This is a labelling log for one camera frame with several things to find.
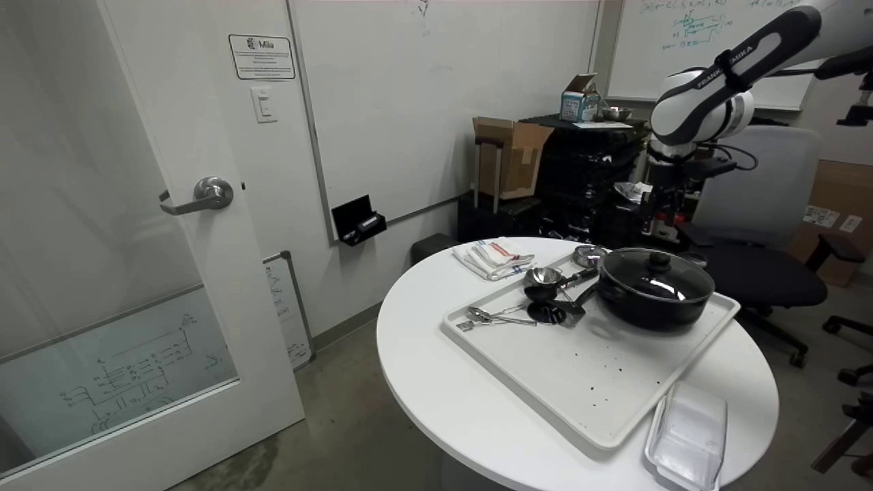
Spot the small blue white box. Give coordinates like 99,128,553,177
557,74,605,125

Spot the dark grey bin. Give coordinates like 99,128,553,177
405,233,459,267

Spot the whiteboard with blue writing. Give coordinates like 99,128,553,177
605,0,820,119

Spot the white plastic tray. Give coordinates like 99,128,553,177
438,249,744,457

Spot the brown cardboard box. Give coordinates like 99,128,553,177
468,114,557,202

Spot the black case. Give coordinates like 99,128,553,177
453,188,543,244

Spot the steel measuring cup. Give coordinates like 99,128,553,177
524,266,566,293

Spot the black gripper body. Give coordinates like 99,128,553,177
644,173,699,229

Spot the clear plastic container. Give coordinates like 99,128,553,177
641,380,730,491

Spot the white wall sign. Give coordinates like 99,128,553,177
227,31,299,82

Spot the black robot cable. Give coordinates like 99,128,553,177
719,139,762,177

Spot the white door with glass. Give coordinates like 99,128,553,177
0,0,309,487

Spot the white striped cloth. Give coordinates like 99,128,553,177
451,237,536,284

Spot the black cabinet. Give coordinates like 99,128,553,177
535,114,652,244

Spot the black wall marker holder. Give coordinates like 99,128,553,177
329,192,390,249

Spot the black serving spoon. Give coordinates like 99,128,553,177
521,282,603,309

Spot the small leaning whiteboard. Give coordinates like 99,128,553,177
261,251,317,371

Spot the black pot with two handles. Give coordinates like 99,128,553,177
566,245,716,334

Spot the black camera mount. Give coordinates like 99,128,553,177
812,44,873,132

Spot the glass lid with black knob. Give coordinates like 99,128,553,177
598,245,716,309

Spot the silver door handle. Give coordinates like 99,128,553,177
159,174,236,218

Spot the large wall whiteboard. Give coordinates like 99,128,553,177
283,0,603,249

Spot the dark tripod stand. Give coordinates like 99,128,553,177
811,390,873,479

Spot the grey office chair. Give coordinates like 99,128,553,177
677,123,831,371

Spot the cardboard box with labels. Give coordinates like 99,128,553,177
787,159,873,293

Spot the silver spoon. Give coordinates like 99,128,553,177
464,305,541,331

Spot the black slotted spatula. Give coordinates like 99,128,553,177
527,299,590,327

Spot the white light switch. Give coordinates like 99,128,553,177
250,89,280,125

